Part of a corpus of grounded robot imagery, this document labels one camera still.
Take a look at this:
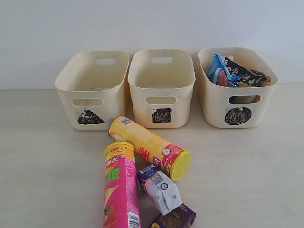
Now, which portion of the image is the yellow chips can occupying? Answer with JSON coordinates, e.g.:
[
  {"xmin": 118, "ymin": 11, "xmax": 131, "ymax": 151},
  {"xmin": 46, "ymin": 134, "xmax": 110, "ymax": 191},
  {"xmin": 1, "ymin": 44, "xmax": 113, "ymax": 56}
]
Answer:
[{"xmin": 109, "ymin": 116, "xmax": 191, "ymax": 181}]

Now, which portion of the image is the blue instant noodle packet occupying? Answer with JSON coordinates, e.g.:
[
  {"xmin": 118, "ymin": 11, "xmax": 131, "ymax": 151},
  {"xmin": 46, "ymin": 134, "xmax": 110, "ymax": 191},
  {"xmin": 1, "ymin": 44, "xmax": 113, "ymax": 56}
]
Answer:
[{"xmin": 207, "ymin": 53, "xmax": 240, "ymax": 88}]

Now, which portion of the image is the white purple milk carton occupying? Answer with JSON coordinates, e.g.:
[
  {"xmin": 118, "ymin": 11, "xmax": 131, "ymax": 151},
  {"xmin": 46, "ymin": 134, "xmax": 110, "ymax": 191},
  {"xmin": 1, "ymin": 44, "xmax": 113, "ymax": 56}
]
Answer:
[{"xmin": 137, "ymin": 164, "xmax": 182, "ymax": 216}]

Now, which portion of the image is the pink chips can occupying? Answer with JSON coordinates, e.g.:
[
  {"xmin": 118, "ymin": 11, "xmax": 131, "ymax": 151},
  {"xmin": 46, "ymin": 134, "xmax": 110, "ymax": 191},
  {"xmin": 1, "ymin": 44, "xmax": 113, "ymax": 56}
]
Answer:
[{"xmin": 103, "ymin": 142, "xmax": 142, "ymax": 228}]

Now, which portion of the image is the orange instant noodle packet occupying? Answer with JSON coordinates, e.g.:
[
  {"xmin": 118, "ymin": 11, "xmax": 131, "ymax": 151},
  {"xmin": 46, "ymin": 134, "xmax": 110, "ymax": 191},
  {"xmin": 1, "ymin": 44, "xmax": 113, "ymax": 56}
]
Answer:
[{"xmin": 224, "ymin": 56, "xmax": 271, "ymax": 87}]

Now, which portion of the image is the cream bin square mark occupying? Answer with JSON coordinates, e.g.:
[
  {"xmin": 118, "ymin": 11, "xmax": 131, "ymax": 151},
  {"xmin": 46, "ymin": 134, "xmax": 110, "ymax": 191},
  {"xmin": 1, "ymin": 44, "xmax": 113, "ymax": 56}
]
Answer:
[{"xmin": 128, "ymin": 49, "xmax": 196, "ymax": 128}]

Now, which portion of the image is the cream bin triangle mark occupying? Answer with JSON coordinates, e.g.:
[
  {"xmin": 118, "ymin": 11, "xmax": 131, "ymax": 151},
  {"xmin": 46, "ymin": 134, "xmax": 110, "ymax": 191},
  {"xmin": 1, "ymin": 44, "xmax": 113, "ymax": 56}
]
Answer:
[{"xmin": 55, "ymin": 50, "xmax": 130, "ymax": 131}]

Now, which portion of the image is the cream bin circle mark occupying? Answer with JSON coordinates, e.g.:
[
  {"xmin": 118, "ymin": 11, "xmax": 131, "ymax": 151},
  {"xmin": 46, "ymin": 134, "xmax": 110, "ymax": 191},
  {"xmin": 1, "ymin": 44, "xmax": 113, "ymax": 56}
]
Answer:
[{"xmin": 196, "ymin": 47, "xmax": 278, "ymax": 128}]

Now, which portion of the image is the purple carton box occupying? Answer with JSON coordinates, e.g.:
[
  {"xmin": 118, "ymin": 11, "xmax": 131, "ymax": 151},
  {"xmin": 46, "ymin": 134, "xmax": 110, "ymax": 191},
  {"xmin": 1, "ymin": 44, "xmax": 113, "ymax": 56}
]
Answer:
[{"xmin": 148, "ymin": 204, "xmax": 196, "ymax": 228}]

